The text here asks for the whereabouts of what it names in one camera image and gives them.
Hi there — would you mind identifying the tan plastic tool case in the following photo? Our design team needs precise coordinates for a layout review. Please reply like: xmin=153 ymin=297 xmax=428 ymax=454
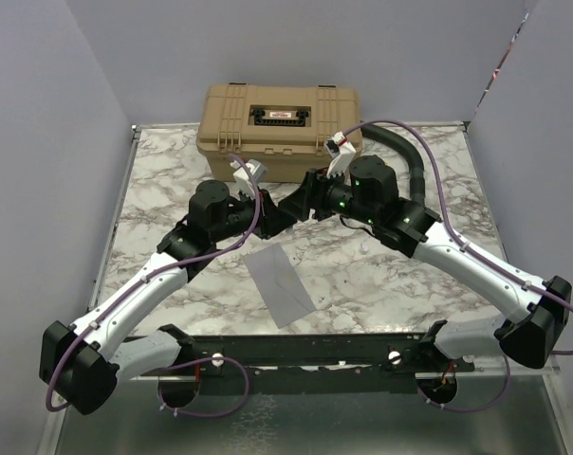
xmin=195 ymin=82 xmax=360 ymax=183

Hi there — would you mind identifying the black corrugated hose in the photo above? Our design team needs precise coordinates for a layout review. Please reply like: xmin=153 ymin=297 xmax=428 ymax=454
xmin=360 ymin=120 xmax=433 ymax=208

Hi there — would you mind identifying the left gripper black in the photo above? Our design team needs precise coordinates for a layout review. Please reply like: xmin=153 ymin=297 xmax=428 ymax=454
xmin=212 ymin=184 xmax=295 ymax=243

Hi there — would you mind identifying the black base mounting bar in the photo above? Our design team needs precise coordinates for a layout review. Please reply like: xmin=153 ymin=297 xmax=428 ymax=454
xmin=151 ymin=332 xmax=474 ymax=396

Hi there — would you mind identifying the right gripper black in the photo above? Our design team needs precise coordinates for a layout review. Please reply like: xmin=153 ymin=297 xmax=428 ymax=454
xmin=278 ymin=165 xmax=378 ymax=227

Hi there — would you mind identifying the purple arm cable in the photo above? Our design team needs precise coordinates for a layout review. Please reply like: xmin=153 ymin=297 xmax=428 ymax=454
xmin=341 ymin=120 xmax=573 ymax=412
xmin=44 ymin=152 xmax=264 ymax=418

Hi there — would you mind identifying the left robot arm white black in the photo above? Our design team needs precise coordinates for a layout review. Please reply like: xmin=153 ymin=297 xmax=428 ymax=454
xmin=40 ymin=180 xmax=297 ymax=415

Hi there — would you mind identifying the grey envelope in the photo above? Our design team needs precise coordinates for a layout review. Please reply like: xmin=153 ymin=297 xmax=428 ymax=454
xmin=244 ymin=244 xmax=316 ymax=329

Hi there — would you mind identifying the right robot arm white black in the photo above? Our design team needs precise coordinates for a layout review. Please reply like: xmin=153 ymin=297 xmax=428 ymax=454
xmin=278 ymin=155 xmax=572 ymax=371

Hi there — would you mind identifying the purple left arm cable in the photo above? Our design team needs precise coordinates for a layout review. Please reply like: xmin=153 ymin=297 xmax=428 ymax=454
xmin=44 ymin=152 xmax=264 ymax=418

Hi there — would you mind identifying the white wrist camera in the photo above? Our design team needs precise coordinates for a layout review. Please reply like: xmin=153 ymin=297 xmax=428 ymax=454
xmin=324 ymin=132 xmax=357 ymax=178
xmin=231 ymin=159 xmax=268 ymax=199

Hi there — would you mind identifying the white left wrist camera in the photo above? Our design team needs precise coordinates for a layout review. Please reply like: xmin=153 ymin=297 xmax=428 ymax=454
xmin=231 ymin=159 xmax=268 ymax=199

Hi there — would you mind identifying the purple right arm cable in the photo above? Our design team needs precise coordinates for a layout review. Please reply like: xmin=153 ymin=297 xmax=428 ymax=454
xmin=341 ymin=120 xmax=573 ymax=412

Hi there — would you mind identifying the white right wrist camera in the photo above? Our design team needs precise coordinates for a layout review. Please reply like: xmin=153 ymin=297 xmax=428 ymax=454
xmin=324 ymin=132 xmax=357 ymax=178

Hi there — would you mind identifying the aluminium frame rail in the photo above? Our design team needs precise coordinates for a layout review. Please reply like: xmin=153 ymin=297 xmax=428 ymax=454
xmin=86 ymin=124 xmax=142 ymax=310

